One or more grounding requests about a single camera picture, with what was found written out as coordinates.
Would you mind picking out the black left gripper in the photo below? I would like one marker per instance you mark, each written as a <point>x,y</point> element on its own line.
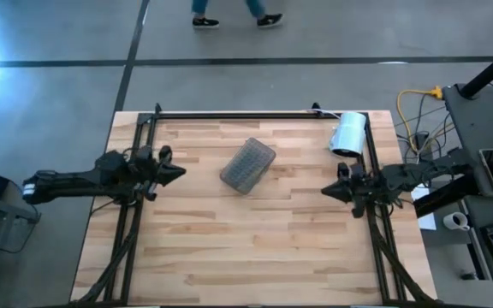
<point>147,173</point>

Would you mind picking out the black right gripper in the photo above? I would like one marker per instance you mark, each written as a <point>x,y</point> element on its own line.
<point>364,186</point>

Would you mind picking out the clear plastic pencil box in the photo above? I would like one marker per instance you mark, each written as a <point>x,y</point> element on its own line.
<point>247,166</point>

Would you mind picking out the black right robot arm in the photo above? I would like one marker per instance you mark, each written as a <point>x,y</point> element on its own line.
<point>417,175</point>

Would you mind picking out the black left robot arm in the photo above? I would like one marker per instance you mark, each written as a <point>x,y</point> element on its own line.
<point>71,181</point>

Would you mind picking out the white spot lamp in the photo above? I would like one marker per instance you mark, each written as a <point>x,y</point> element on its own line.
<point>348,134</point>

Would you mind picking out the white paper sheet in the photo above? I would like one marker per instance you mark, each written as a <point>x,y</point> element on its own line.
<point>427,220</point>

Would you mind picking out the black desk support beam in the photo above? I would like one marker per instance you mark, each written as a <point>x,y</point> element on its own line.
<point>443,199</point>

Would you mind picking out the white mug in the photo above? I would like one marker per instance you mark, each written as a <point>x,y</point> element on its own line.
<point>456,220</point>

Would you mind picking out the dark grey desk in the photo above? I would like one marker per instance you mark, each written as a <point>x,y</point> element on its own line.
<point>477,124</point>

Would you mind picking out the small black object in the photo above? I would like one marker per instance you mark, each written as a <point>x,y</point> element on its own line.
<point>469,276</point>

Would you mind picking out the person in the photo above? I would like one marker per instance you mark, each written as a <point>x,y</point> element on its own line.
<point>206,21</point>

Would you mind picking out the grey side shelf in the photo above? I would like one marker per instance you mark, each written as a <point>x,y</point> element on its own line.
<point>7,209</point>

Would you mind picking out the black slanted pole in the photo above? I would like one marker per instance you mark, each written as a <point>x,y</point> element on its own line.
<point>490,70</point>

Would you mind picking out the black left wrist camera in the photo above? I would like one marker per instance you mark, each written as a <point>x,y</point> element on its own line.
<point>165,154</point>

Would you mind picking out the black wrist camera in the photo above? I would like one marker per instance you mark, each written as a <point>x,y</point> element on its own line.
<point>165,154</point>
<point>343,170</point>

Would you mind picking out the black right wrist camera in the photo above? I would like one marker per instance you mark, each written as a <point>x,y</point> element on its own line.
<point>343,170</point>

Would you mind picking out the black frame bracket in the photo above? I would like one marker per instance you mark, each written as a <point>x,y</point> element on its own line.
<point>315,105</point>
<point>157,107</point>

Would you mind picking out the black aluminium table frame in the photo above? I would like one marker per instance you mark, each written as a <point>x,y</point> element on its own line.
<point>251,115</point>

